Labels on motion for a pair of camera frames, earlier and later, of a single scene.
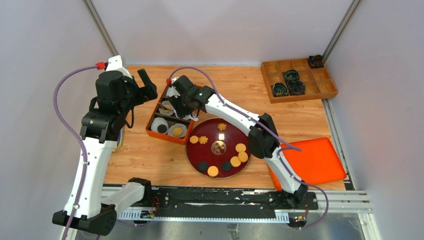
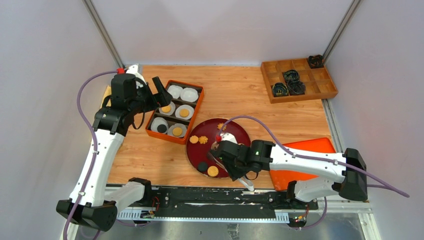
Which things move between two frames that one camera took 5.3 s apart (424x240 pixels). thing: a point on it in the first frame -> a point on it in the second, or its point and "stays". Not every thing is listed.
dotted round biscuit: x=212 y=171 stays
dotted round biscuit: x=177 y=131 stays
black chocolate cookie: x=162 y=128 stays
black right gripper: x=181 y=111 -> x=234 y=173
